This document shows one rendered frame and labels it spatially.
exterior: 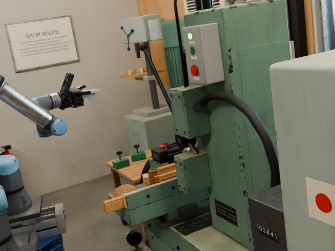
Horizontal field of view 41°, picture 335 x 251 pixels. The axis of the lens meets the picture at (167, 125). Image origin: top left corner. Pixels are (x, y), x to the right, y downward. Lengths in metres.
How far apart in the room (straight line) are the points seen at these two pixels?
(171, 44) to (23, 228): 1.02
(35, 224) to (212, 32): 1.19
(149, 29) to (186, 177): 2.48
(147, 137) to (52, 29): 1.49
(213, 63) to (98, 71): 3.52
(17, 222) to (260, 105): 1.18
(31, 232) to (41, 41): 2.79
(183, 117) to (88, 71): 3.38
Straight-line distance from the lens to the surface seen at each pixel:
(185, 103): 1.32
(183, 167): 1.40
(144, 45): 1.61
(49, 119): 2.03
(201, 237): 1.51
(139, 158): 3.34
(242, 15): 1.25
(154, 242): 1.81
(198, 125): 1.35
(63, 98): 2.19
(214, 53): 1.23
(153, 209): 1.59
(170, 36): 1.55
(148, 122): 3.83
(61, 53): 4.57
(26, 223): 2.03
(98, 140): 4.77
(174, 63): 1.56
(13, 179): 1.98
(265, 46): 1.29
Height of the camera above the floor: 1.50
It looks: 13 degrees down
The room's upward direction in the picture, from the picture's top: 9 degrees counter-clockwise
